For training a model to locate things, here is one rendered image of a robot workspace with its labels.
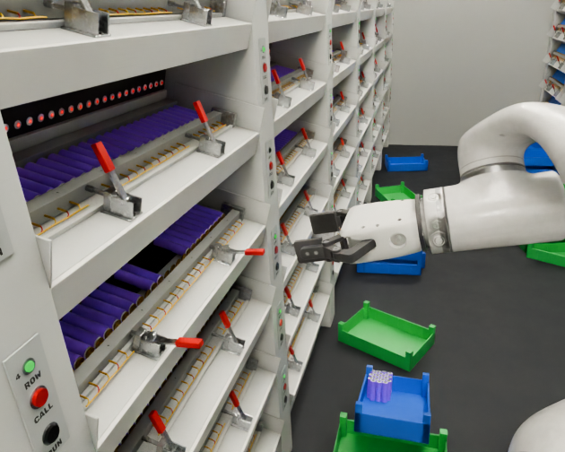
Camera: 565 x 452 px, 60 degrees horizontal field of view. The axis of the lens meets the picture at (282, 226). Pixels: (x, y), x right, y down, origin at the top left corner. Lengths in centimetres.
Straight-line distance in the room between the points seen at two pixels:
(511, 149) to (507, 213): 8
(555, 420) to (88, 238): 51
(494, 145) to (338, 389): 124
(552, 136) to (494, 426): 126
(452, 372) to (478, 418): 21
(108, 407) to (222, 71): 64
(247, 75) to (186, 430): 64
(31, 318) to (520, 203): 52
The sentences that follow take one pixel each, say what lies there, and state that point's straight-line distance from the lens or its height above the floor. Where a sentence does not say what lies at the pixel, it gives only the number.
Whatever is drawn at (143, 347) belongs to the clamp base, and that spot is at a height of 77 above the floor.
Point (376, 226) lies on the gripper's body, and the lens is 62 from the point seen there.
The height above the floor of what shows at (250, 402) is 36.
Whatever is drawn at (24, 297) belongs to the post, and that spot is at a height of 96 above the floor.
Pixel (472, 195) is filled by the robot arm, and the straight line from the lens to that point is 63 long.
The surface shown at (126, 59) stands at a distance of 59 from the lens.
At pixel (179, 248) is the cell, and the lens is 89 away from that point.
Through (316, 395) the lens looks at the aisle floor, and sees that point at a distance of 172.
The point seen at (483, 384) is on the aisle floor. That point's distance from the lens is 184.
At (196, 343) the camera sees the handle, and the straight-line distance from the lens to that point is 66.
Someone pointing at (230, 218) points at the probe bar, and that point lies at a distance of 100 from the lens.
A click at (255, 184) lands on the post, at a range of 103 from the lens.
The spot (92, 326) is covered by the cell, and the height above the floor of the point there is 80.
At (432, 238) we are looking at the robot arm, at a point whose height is 91.
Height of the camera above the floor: 117
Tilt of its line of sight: 24 degrees down
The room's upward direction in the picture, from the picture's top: 3 degrees counter-clockwise
